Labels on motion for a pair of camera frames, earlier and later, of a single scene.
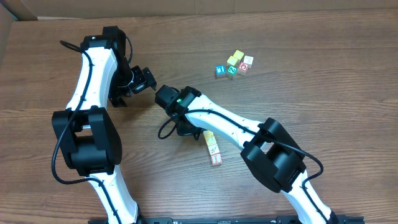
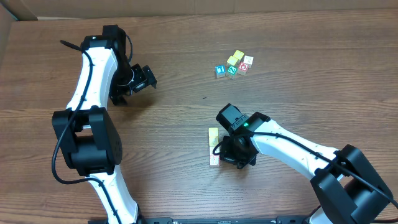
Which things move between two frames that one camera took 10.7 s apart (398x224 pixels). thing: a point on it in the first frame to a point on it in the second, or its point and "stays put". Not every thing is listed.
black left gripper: x=117 y=93 stays put
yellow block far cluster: x=238 y=54 stays put
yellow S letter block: x=213 y=149 stays put
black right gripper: x=184 y=129 to x=227 y=154
